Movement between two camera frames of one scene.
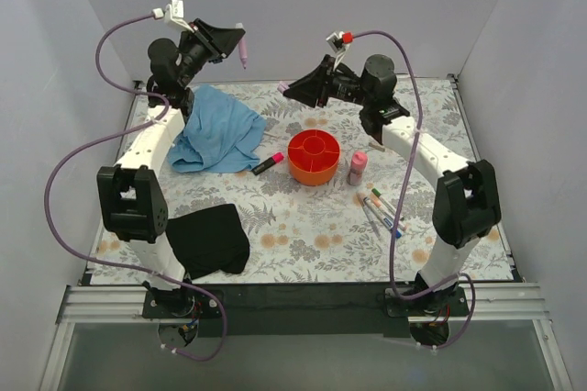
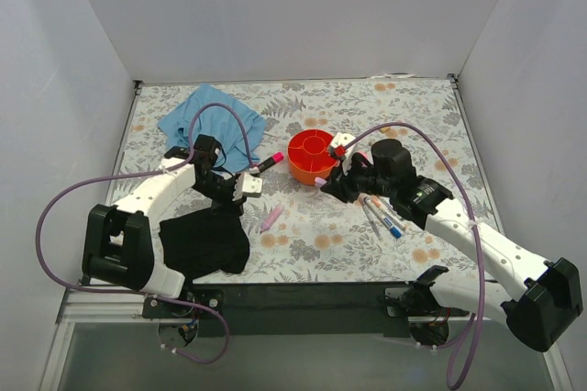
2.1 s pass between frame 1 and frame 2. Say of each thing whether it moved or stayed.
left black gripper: moved
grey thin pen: stayed
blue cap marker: stayed
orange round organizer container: stayed
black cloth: stayed
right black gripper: moved
